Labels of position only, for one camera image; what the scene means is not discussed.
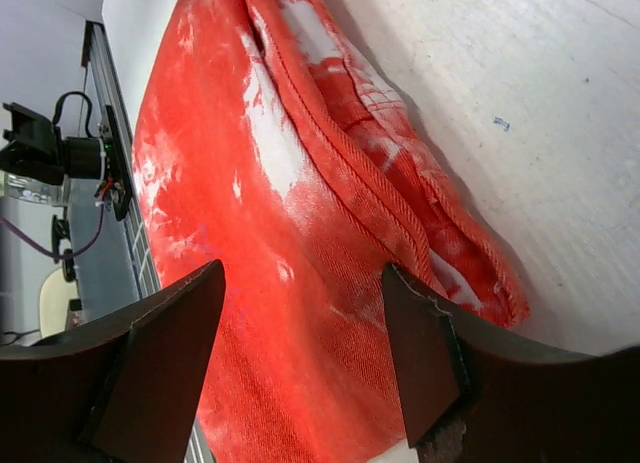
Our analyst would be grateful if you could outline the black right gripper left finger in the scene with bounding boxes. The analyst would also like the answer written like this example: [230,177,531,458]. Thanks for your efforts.
[1,260,225,462]

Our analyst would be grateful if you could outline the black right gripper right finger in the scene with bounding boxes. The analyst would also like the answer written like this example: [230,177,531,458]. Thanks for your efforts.
[382,264,639,462]

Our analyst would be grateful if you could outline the red white tie-dye trousers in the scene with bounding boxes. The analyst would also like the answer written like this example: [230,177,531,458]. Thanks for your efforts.
[133,0,529,462]

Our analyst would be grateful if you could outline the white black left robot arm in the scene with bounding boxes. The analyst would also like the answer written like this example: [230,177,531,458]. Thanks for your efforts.
[1,91,109,186]

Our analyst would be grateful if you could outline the beige round stool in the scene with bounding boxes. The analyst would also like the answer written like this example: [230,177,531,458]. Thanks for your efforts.
[39,268,86,338]

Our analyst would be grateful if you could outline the clear plastic water bottle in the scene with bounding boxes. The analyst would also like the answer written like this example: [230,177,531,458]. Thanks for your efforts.
[1,171,69,207]

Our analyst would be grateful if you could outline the aluminium table edge rail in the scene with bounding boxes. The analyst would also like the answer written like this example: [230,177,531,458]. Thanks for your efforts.
[75,21,224,462]

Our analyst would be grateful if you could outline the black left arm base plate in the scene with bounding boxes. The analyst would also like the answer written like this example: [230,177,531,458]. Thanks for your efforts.
[99,105,134,221]

